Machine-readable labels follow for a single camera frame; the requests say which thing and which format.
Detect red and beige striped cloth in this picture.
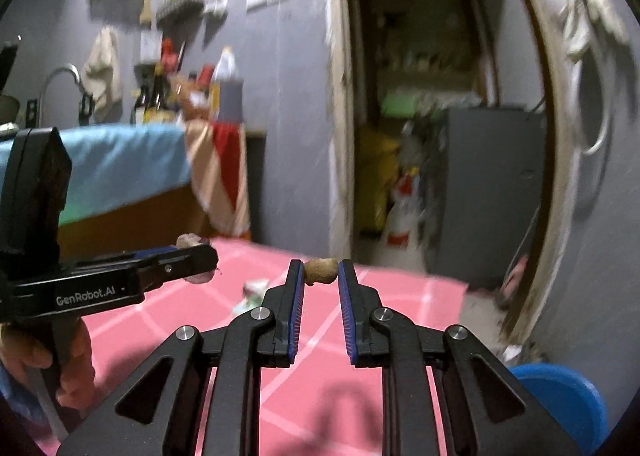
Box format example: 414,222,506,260
184,119,252,238

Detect pink checked tablecloth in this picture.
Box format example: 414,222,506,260
35,238,469,456

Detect red and white bottle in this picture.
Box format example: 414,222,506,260
382,170,427,250

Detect beige hanging cloth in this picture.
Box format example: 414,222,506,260
82,26,124,123

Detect dark sauce bottle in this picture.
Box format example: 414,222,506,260
132,63,174,125

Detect light blue towel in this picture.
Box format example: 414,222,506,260
0,124,194,228

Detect large cooking oil bottle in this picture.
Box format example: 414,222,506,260
209,46,246,123

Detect pink slipper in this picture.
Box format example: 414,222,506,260
499,256,529,308

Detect person's left hand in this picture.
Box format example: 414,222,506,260
0,320,97,411

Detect white cable loop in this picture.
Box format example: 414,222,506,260
574,50,614,158

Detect blue plastic bin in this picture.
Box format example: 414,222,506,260
509,363,609,456

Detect white hanging gloves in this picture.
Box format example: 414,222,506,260
559,0,632,63

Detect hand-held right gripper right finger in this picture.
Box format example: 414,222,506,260
338,259,585,456

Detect green snack wrapper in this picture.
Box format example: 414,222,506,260
234,279,272,315

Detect metal faucet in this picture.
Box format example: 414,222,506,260
37,64,84,130

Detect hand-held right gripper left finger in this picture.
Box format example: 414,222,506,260
57,258,307,456

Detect wall rack with packets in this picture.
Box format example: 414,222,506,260
155,0,207,33

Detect wooden door frame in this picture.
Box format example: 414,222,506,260
322,0,577,348

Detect yellow bag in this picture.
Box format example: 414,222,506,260
357,125,401,233

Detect wooden cabinet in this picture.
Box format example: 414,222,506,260
56,132,267,258

